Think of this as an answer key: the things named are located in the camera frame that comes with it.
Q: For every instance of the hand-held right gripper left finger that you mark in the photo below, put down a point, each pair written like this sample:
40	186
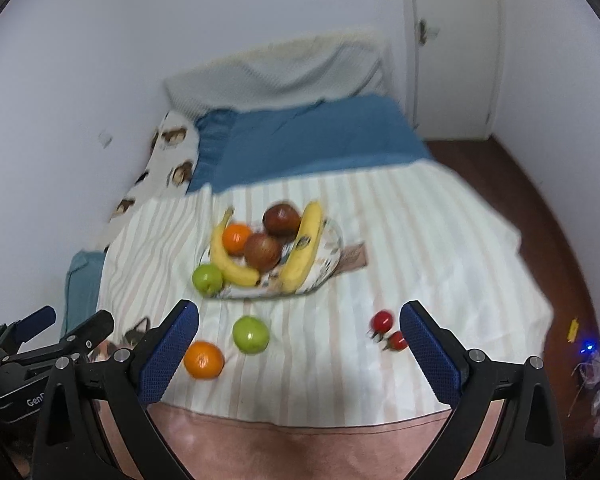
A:
172	355

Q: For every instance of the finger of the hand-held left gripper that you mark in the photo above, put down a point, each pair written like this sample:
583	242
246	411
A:
94	327
32	321

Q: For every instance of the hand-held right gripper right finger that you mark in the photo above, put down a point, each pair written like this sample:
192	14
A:
432	355

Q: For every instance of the orange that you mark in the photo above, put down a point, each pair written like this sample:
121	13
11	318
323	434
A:
236	238
203	360

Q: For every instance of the green apple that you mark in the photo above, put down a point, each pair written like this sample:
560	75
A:
250	335
207	278

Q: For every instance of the small curved banana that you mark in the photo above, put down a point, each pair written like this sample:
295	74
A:
225	260

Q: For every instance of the floral oval plate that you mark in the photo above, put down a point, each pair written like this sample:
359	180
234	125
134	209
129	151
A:
326	265

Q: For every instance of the long banana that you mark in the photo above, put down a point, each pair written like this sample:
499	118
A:
300	255

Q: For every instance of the brownish red apple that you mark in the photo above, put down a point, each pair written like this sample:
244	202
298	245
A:
280	219

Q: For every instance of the cherry tomato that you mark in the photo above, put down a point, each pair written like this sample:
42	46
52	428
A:
396	341
382	320

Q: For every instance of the blue pillow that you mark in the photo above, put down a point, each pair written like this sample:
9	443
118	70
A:
82	285

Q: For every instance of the striped cat print blanket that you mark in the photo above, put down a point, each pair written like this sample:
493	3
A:
430	240

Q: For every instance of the yellow tag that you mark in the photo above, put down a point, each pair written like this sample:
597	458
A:
573	330

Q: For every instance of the blue lit device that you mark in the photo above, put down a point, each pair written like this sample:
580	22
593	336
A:
587	348

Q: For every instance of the bear print pillow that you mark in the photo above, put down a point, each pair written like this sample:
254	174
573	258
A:
172	160

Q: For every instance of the blue bed sheet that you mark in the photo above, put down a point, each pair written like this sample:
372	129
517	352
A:
320	145

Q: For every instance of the grey pillow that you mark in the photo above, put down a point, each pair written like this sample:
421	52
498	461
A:
280	80

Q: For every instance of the white door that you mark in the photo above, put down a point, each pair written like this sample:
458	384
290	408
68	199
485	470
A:
455	60

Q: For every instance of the cream fluffy cloth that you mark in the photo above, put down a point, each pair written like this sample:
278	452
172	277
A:
330	40

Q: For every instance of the white wall socket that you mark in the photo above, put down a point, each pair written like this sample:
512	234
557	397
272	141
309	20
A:
105	138

